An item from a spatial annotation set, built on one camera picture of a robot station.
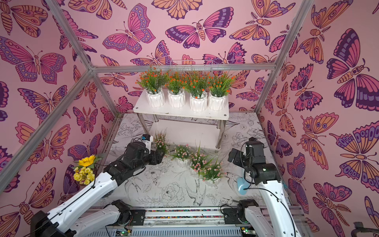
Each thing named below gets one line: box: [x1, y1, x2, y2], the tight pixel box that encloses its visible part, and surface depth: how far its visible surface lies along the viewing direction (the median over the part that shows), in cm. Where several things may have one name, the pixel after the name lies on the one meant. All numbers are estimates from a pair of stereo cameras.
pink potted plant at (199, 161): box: [190, 140, 213, 176], surface depth 79 cm
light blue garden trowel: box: [236, 176, 250, 196], surface depth 85 cm
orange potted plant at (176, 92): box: [164, 71, 186, 109], surface depth 74 cm
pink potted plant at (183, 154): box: [171, 143, 193, 167], surface depth 84 cm
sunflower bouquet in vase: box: [73, 154, 102, 186], surface depth 66 cm
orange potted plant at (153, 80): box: [135, 66, 170, 108], surface depth 74 cm
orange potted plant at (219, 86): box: [207, 71, 236, 111], surface depth 71 cm
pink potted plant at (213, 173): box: [201, 160, 228, 184], surface depth 76 cm
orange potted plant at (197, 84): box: [184, 71, 209, 113], surface depth 72 cm
